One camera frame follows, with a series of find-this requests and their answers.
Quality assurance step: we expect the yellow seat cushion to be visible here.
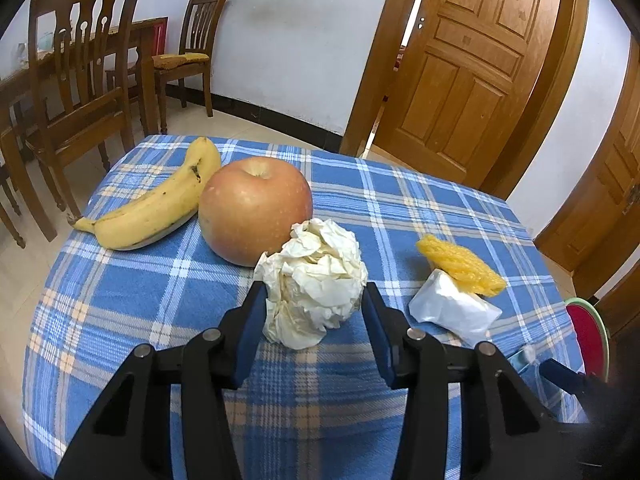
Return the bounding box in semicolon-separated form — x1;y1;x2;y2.
150;51;211;71

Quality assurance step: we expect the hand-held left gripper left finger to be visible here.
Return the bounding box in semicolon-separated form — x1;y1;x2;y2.
55;280;268;480

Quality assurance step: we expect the wooden dining table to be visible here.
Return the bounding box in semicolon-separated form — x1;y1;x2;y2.
0;16;168;248

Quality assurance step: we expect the blue plaid tablecloth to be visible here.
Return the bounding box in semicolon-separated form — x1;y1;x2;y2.
22;134;593;480

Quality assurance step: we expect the banana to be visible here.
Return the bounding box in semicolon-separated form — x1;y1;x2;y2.
67;136;222;252

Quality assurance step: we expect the open wooden panel door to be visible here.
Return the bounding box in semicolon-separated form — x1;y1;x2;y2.
372;0;566;188

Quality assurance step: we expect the apple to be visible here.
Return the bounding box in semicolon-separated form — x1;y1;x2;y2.
198;156;314;267

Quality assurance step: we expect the small clear plastic wrapper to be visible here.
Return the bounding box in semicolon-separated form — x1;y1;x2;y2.
509;345;538;373

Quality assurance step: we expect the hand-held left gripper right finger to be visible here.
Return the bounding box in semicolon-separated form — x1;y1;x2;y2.
361;282;576;480

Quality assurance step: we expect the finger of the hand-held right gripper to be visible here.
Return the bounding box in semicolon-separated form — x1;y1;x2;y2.
537;358;601;401

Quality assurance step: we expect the yellow ridged sponge piece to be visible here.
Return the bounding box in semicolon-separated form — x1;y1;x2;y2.
416;233;507;297

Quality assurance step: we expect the closed wooden door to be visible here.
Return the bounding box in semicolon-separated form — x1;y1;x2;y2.
535;35;640;271

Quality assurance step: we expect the cream paper ball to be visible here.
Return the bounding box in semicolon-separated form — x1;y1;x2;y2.
253;217;368;351

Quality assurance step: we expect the red board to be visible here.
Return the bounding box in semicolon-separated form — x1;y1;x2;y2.
152;17;168;56

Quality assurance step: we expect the dark wooden slat-back chair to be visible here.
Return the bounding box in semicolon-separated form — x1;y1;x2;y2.
27;0;153;243

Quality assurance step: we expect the wooden chair with cushion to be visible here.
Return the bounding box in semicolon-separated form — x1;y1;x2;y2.
105;0;233;136

